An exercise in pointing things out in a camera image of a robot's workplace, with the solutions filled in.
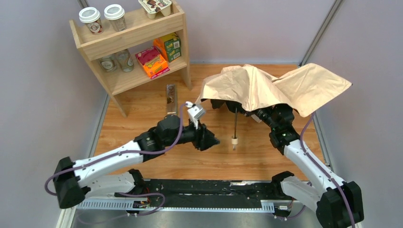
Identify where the green orange carton box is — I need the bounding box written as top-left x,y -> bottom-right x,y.
153,32 -> 182,63

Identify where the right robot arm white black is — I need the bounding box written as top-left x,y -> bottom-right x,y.
252,104 -> 365,228

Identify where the paper cup red logo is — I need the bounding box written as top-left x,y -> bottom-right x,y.
79,7 -> 103,35

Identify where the wooden two-tier shelf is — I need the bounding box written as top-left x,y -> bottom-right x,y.
69,0 -> 192,117

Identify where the aluminium slotted cable rail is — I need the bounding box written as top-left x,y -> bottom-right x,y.
77,195 -> 275,213

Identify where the clear glass jar right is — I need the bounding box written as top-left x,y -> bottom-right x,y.
115,49 -> 134,72

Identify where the paper cup grey sleeve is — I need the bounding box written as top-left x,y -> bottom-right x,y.
104,4 -> 127,32

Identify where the pudding cup multipack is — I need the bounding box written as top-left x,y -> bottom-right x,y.
138,0 -> 172,19

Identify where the beige umbrella with black shaft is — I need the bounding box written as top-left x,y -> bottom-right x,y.
195,63 -> 352,151

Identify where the clear glass jar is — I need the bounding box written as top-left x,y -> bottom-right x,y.
98,54 -> 117,72
115,49 -> 134,72

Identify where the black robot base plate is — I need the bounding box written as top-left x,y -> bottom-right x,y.
143,179 -> 291,201

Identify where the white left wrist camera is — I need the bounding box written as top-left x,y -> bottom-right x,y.
185,101 -> 206,130

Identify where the orange pink snack box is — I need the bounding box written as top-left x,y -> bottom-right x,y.
135,46 -> 170,79

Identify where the clear glass jar left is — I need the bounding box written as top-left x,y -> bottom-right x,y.
98,54 -> 117,72

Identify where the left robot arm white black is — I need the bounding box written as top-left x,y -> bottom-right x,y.
52,115 -> 220,209

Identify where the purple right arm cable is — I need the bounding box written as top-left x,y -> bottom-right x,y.
299,113 -> 356,228

